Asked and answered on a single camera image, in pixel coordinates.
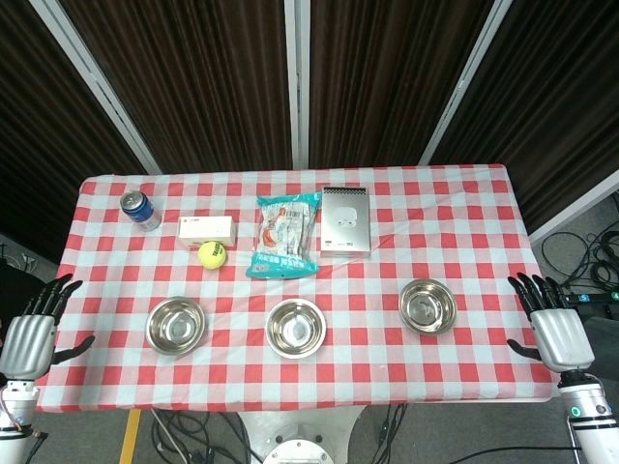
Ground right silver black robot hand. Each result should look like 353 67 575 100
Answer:
506 273 596 373

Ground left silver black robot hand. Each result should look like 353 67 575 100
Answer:
0 274 97 381

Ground steel bowl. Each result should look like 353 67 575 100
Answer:
145 296 208 358
265 298 328 360
398 278 458 336

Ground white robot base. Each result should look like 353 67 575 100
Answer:
239 405 368 464

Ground black power strip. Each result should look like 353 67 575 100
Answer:
563 288 619 305

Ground blue drink can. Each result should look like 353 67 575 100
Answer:
119 190 163 233

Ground yellow tennis ball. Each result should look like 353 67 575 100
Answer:
196 240 228 270

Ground white carton box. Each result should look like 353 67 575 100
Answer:
177 216 239 250

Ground dark brown partition panel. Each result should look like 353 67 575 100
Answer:
308 0 497 169
60 0 294 174
0 0 149 265
434 0 619 233

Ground red white checkered tablecloth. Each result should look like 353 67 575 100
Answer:
36 163 557 413

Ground silver metal box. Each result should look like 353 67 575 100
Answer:
319 186 373 259

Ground teal snack bag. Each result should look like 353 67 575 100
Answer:
245 191 323 280

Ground black floor cable bundle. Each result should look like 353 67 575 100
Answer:
540 192 619 291

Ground white partition floor rail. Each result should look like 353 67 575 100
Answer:
526 181 619 243

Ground black cables under table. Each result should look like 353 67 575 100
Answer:
148 403 410 464

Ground white partition post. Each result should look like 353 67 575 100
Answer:
283 0 310 170
28 0 163 175
418 0 512 166

